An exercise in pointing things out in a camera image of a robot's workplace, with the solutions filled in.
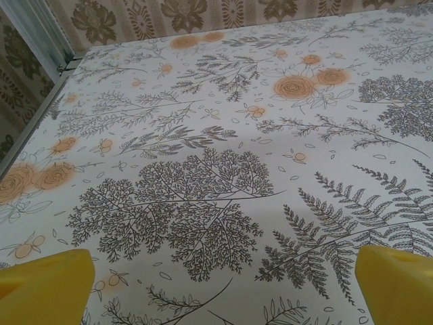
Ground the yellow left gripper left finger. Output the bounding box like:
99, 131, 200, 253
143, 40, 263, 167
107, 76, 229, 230
0, 248, 97, 325

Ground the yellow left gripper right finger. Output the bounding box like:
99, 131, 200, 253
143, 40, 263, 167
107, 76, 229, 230
355, 244, 433, 325

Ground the aluminium left table side rail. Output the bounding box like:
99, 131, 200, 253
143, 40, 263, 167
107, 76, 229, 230
0, 66, 77, 180

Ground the aluminium left frame post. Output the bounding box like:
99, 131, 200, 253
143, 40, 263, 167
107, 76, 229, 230
0, 0, 76, 74

